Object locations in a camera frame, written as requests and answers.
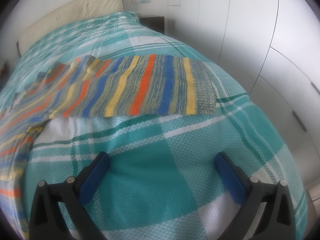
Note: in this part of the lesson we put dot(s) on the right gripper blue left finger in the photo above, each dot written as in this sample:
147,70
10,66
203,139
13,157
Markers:
46,219

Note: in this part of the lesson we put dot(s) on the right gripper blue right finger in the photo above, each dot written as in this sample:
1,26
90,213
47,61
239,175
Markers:
278,218

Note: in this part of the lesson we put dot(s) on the multicolour striped knit sweater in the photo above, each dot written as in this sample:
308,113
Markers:
89,87

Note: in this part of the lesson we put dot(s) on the teal white plaid bedspread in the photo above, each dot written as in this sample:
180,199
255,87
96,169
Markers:
162,182

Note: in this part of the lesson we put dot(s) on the dark wooden nightstand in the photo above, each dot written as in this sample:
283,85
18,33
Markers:
156,23

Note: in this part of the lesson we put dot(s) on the cream padded headboard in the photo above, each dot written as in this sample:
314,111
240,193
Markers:
71,12

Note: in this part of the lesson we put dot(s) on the white wardrobe with handles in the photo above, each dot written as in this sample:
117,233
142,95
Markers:
271,47

